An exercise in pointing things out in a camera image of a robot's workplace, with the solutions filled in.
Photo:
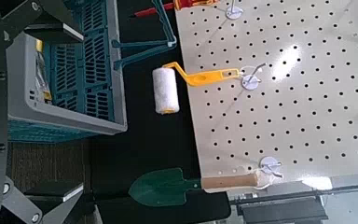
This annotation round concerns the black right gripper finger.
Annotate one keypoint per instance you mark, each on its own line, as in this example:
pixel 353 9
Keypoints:
pixel 52 196
pixel 52 29

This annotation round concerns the grey teal folding crate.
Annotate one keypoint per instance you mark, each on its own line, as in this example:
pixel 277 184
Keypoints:
pixel 74 115

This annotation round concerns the black table cloth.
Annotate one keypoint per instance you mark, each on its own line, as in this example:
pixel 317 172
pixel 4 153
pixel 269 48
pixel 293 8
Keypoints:
pixel 136 140

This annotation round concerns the red yellow screwdriver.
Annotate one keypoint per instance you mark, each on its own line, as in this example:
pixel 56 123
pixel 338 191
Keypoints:
pixel 155 11

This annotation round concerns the white pegboard hook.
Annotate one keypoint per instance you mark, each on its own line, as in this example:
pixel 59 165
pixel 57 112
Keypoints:
pixel 250 82
pixel 233 12
pixel 268 163

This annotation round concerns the black metal stand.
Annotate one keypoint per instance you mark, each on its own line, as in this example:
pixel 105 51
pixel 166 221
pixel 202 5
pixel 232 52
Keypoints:
pixel 279 211

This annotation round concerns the white metal pegboard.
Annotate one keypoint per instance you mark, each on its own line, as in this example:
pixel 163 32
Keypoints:
pixel 295 130

